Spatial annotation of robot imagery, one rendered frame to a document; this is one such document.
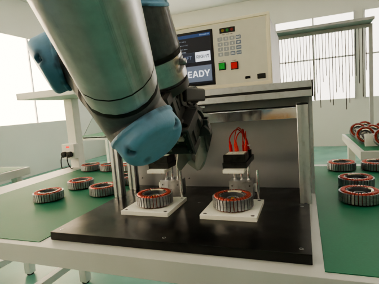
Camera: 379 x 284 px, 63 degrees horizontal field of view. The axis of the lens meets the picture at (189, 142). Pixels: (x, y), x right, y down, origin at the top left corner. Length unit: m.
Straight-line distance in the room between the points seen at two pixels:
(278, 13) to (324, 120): 2.49
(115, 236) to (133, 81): 0.58
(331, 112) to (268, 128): 6.19
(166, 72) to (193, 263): 0.40
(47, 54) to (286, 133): 0.83
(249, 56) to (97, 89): 0.74
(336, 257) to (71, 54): 0.61
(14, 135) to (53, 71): 6.04
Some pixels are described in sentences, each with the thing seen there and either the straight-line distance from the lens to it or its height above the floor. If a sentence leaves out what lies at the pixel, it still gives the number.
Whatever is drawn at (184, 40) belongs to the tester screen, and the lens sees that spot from 1.03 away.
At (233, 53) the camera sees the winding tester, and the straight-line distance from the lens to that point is 0.98.
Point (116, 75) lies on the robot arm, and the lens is 0.26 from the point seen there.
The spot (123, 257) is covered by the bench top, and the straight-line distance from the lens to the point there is 0.75.
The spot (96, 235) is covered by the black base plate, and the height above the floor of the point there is 0.77.
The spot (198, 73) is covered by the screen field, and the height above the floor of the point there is 1.17.
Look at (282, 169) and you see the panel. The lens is 1.10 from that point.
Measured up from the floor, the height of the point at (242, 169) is 0.88.
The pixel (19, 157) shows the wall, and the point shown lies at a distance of 6.48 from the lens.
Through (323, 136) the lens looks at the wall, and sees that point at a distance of 7.28.
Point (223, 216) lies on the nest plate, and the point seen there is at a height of 0.78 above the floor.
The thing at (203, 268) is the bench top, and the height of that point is 0.74.
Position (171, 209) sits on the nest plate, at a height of 0.78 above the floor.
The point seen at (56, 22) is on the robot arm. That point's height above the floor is 1.13.
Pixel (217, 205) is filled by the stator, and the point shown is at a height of 0.80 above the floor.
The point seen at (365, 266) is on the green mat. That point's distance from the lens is 0.70.
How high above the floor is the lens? 1.07
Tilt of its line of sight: 6 degrees down
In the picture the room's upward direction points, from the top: 4 degrees counter-clockwise
